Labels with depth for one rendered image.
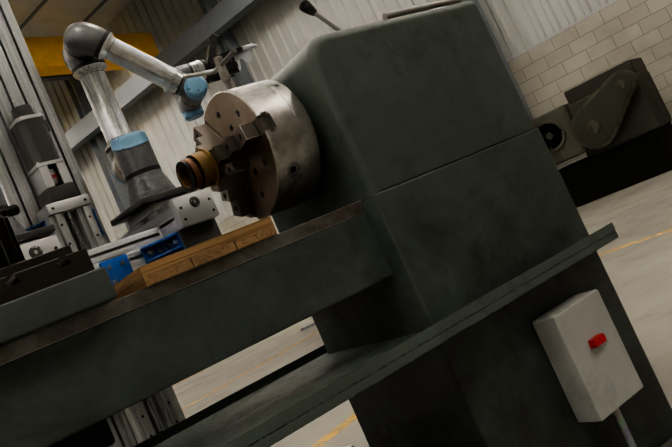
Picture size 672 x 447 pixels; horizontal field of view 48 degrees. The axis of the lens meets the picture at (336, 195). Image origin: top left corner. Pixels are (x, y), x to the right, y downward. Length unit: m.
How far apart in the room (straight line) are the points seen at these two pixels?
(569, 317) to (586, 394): 0.18
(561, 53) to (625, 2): 1.13
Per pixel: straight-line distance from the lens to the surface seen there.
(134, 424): 2.34
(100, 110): 2.64
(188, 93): 2.54
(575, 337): 1.88
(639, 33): 11.72
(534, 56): 12.18
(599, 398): 1.91
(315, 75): 1.75
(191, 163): 1.72
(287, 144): 1.70
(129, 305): 1.46
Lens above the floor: 0.78
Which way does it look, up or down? 4 degrees up
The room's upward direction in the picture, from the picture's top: 24 degrees counter-clockwise
